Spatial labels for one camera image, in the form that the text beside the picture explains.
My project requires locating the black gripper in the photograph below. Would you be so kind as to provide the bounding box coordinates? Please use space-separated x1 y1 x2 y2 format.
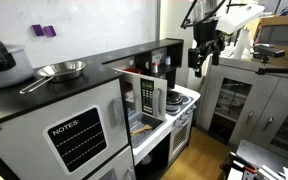
187 19 226 79

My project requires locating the wooden spoon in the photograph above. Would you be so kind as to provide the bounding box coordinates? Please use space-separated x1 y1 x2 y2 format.
129 124 154 137

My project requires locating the grey sink basin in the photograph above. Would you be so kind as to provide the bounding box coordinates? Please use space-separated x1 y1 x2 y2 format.
127 109 167 150

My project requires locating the white keyboard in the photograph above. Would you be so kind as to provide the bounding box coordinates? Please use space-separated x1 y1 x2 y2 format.
218 44 237 60

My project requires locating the white paper towel roll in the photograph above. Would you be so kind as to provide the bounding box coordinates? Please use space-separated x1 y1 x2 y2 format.
232 27 252 61

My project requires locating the dark toy stovetop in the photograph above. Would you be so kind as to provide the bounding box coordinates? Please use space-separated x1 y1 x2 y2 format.
165 93 195 117

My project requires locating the black pot with lid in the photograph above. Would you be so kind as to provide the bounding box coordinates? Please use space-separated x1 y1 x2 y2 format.
166 90 184 106

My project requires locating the white shaker orange cap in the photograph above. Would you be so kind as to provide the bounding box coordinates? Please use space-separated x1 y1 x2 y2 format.
151 61 159 75

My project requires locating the grey glass-door cabinet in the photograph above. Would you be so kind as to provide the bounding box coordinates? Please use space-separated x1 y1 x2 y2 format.
196 55 288 162

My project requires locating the red bowl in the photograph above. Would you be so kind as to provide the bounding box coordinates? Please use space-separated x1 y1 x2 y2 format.
123 67 143 75

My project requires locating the white toy microwave door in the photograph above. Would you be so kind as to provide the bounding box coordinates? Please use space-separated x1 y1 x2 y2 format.
112 67 169 121

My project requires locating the brown wooden box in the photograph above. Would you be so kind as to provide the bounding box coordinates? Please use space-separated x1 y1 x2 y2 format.
253 14 288 69

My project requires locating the white whiteboard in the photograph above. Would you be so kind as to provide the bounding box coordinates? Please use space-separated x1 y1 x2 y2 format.
0 0 161 69

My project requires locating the red black tool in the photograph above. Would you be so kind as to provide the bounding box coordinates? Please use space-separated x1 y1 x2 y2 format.
228 151 262 178

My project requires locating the grey metal case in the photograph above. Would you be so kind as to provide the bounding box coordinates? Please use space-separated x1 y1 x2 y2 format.
235 139 288 180

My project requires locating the silver frying pan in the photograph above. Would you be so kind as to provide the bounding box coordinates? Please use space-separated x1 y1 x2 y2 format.
19 59 87 95

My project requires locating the black notes chalkboard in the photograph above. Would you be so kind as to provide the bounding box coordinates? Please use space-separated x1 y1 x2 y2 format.
42 105 109 175

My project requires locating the purple magnet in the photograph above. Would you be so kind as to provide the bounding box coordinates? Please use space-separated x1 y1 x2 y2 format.
31 23 45 37
42 25 57 38

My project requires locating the white toy kitchen unit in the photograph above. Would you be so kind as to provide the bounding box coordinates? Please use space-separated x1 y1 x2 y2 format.
0 37 202 180

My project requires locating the grey pot black lid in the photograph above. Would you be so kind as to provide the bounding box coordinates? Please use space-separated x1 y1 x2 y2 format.
0 39 35 91

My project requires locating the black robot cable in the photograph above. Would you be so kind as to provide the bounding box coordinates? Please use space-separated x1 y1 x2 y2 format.
180 0 228 30

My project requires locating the white wrist mount plate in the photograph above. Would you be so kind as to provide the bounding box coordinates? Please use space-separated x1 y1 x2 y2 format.
216 3 266 35

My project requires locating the black camera on tripod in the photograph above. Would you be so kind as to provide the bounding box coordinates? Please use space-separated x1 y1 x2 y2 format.
252 44 286 65

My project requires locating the silver cabinet handle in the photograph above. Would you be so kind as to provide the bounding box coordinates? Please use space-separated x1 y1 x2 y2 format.
262 115 275 132
245 109 255 125

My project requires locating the grey fridge door handle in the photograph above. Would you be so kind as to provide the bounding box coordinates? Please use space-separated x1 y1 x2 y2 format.
111 97 125 127

